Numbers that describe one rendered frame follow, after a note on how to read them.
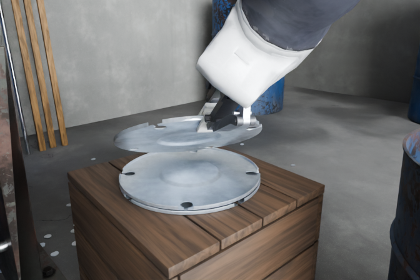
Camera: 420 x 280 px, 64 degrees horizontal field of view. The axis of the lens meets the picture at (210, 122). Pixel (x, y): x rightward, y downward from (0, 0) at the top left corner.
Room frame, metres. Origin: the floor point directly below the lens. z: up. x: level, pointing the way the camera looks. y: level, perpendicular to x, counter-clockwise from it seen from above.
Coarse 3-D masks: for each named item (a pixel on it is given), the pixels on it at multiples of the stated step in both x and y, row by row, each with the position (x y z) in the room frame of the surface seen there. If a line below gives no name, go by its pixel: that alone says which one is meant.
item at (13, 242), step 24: (0, 48) 0.66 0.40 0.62; (0, 72) 0.65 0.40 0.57; (0, 96) 0.65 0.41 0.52; (0, 120) 0.64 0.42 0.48; (0, 144) 0.64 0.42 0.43; (0, 168) 0.63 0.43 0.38; (24, 168) 0.66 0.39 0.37; (0, 192) 0.64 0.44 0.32; (24, 192) 0.66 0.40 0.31; (0, 216) 0.68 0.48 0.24; (24, 216) 0.65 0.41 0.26; (0, 240) 0.72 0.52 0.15; (24, 240) 0.65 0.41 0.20; (0, 264) 0.78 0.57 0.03; (24, 264) 0.64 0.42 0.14; (48, 264) 0.78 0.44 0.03
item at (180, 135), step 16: (128, 128) 0.54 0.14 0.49; (144, 128) 0.52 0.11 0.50; (160, 128) 0.54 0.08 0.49; (176, 128) 0.55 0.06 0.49; (192, 128) 0.56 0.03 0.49; (240, 128) 0.60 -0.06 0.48; (256, 128) 0.61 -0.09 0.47; (128, 144) 0.62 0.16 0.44; (144, 144) 0.64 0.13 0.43; (160, 144) 0.65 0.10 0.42; (176, 144) 0.68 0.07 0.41; (192, 144) 0.69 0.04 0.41; (208, 144) 0.71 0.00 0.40; (224, 144) 0.73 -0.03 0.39
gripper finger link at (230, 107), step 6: (222, 96) 0.42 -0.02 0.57; (222, 102) 0.44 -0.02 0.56; (228, 102) 0.44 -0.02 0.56; (234, 102) 0.44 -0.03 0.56; (216, 108) 0.46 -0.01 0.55; (222, 108) 0.45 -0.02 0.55; (228, 108) 0.45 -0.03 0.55; (234, 108) 0.45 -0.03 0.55; (210, 114) 0.48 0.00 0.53; (216, 114) 0.46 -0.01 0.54; (222, 114) 0.46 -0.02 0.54; (228, 114) 0.47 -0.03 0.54; (204, 120) 0.48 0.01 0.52; (210, 120) 0.48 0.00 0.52
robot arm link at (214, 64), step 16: (240, 0) 0.32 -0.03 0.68; (240, 16) 0.32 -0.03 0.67; (224, 32) 0.32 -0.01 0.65; (240, 32) 0.32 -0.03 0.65; (208, 48) 0.31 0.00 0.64; (224, 48) 0.31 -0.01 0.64; (240, 48) 0.31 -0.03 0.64; (256, 48) 0.31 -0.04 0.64; (272, 48) 0.31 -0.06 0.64; (208, 64) 0.30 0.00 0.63; (224, 64) 0.30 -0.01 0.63; (240, 64) 0.30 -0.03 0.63; (256, 64) 0.30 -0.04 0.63; (272, 64) 0.31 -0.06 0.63; (288, 64) 0.31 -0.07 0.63; (208, 80) 0.31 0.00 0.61; (224, 80) 0.30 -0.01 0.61; (240, 80) 0.30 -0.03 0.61; (256, 80) 0.30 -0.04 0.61; (272, 80) 0.30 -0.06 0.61; (240, 96) 0.29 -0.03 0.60; (256, 96) 0.29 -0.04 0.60
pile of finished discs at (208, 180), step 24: (144, 168) 0.68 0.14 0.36; (168, 168) 0.66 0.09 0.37; (192, 168) 0.66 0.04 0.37; (216, 168) 0.66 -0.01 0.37; (240, 168) 0.68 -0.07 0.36; (144, 192) 0.57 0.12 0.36; (168, 192) 0.57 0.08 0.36; (192, 192) 0.57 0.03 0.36; (216, 192) 0.57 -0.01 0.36; (240, 192) 0.57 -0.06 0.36
